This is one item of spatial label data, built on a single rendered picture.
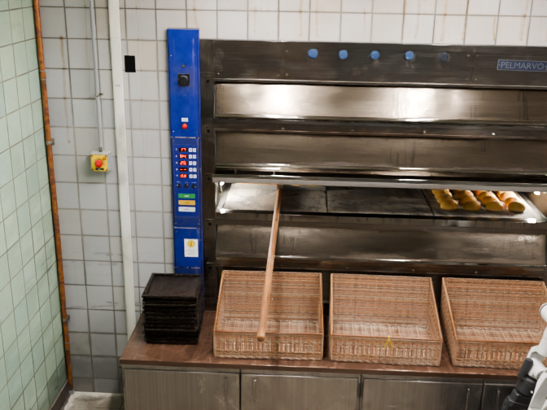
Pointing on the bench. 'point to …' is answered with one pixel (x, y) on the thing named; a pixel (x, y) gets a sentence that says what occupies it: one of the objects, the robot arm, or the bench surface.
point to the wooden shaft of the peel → (269, 271)
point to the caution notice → (190, 247)
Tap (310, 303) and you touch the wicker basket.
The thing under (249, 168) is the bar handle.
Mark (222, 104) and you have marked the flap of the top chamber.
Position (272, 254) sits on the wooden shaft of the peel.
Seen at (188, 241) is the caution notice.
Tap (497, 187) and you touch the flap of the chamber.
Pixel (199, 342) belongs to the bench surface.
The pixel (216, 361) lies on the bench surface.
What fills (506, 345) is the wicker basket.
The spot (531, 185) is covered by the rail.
